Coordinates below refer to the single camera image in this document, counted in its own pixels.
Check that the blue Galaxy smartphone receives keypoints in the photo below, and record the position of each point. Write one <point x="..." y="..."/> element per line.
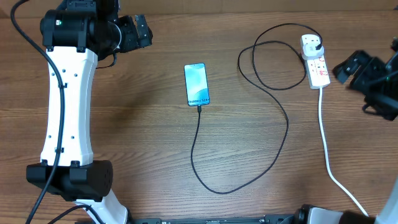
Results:
<point x="196" y="84"/>

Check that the white power strip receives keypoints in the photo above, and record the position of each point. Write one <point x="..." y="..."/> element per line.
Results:
<point x="316" y="70"/>

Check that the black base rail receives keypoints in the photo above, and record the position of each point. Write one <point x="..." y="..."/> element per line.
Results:
<point x="267" y="219"/>

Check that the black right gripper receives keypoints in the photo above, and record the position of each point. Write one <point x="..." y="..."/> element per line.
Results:
<point x="369" y="71"/>

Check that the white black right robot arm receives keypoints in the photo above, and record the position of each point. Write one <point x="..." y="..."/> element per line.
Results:
<point x="377" y="81"/>

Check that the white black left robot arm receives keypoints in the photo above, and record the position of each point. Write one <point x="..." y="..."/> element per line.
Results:
<point x="76" y="36"/>

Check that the white charger plug adapter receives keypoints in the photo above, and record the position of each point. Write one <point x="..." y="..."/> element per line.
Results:
<point x="310" y="51"/>

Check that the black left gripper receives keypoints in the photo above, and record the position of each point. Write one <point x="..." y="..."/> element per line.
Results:
<point x="133" y="40"/>

